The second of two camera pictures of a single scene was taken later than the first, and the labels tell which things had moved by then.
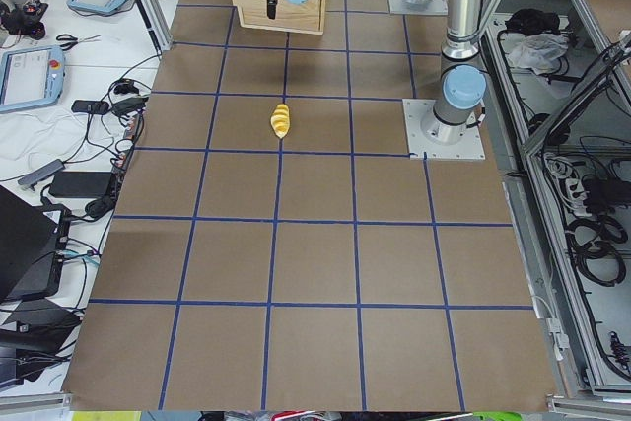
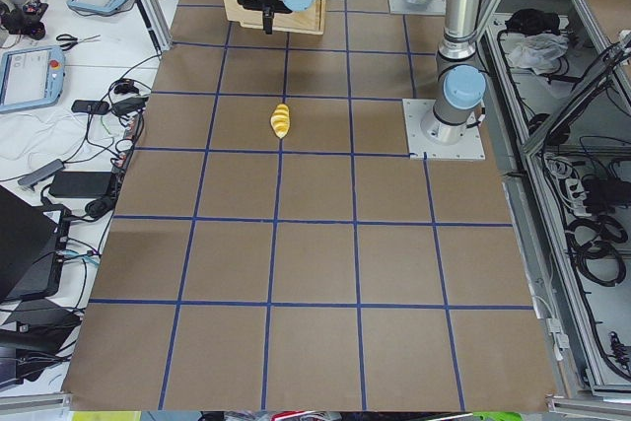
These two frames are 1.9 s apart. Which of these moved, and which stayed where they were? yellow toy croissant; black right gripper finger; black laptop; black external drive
Moved: black right gripper finger
Stayed: black laptop; yellow toy croissant; black external drive
